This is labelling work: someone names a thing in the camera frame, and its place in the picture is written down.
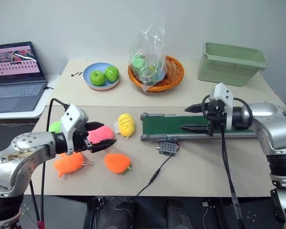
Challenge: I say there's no black cable with ferrite bead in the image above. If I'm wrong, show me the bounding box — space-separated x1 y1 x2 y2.
135 152 177 197

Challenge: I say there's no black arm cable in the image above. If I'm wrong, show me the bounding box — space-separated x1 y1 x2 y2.
201 94 254 229
30 98 71 222

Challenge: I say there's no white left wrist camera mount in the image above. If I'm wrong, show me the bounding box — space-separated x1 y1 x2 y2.
60 104 89 155

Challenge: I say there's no light green plastic bin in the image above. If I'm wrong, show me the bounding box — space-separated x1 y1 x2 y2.
197 42 268 87

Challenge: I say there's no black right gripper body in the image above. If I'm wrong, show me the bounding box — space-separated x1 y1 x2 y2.
202 98 227 137

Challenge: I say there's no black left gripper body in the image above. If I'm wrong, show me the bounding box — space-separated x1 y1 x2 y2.
72 125 94 153

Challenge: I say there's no white thin cable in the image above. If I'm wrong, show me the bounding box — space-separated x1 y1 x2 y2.
201 201 212 229

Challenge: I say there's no grey open laptop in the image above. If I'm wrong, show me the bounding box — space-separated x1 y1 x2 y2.
0 42 49 114

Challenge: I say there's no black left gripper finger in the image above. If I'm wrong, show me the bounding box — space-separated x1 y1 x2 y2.
85 121 105 131
89 139 117 154

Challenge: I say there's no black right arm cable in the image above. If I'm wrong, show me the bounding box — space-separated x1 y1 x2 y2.
201 94 254 229

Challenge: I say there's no grey controller box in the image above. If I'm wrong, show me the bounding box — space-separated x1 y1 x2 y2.
156 142 177 156

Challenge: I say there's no yellow plush toy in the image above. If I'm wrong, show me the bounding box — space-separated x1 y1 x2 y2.
113 113 136 138

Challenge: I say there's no green conveyor belt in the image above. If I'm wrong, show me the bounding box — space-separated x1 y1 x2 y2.
140 111 286 144

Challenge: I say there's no light blue plate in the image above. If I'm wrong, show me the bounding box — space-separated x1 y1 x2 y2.
82 62 121 91

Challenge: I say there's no orange plush toy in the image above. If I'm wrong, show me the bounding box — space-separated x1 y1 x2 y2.
53 151 95 178

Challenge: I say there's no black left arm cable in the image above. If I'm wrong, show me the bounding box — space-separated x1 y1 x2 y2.
30 98 71 222

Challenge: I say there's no pink plush toy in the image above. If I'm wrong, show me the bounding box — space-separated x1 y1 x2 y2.
86 125 115 145

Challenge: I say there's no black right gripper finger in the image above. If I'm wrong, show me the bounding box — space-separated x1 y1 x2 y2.
184 103 205 114
178 123 211 135

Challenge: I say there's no clear plastic bag with items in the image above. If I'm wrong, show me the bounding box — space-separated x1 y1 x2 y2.
129 22 168 93

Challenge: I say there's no orange plush carrot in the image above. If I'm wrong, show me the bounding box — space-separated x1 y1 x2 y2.
103 153 133 177

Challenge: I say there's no green plush toy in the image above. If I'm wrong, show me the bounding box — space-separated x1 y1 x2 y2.
48 121 63 134

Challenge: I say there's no orange woven basket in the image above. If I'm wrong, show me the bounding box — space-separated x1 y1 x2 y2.
127 55 185 93

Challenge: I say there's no green apple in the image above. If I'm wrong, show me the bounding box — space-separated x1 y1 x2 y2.
89 70 106 87
104 66 120 83

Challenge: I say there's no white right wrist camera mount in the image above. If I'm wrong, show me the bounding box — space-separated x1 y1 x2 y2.
209 82 235 131

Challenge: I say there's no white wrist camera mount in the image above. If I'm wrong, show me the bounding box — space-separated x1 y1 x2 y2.
209 82 235 131
60 104 89 155

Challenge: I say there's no white side table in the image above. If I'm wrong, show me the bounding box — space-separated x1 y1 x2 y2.
0 73 63 120

